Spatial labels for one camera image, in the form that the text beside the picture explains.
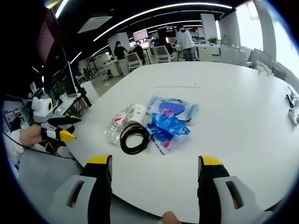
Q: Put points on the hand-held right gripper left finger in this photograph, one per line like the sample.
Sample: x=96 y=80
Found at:
x=98 y=186

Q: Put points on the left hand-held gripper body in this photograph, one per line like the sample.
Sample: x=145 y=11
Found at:
x=42 y=109

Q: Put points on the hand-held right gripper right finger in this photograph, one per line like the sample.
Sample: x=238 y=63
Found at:
x=210 y=186

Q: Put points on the clear plastic water bottle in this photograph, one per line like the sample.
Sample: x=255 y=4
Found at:
x=114 y=128

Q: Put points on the blue printed plastic packet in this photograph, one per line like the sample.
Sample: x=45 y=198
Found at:
x=167 y=130

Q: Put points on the white floral paper cup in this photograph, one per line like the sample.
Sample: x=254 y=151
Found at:
x=136 y=114

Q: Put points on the clear bag with blue item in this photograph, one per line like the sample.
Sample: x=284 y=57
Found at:
x=172 y=105

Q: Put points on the person's left hand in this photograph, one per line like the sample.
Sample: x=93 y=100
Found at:
x=30 y=136

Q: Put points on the person's right hand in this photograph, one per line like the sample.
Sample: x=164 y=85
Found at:
x=171 y=218

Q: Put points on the green potted plant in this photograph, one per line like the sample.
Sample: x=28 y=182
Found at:
x=213 y=40
x=61 y=93

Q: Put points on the black tripod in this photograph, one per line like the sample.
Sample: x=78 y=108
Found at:
x=79 y=86

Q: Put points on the grey chair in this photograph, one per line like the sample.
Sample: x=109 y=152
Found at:
x=44 y=177

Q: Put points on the white table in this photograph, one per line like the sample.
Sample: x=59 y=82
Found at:
x=233 y=112

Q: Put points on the ceiling air conditioner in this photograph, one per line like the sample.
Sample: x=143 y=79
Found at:
x=98 y=24

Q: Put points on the white power adapter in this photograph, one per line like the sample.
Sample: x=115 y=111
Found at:
x=293 y=117

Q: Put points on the pink monitor screen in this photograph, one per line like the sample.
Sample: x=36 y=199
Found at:
x=140 y=35

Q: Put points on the white cabinet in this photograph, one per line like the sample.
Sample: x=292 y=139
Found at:
x=208 y=53

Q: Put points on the long ceiling light strip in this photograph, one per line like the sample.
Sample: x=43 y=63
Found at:
x=151 y=14

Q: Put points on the dark monitor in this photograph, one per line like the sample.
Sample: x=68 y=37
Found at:
x=260 y=57

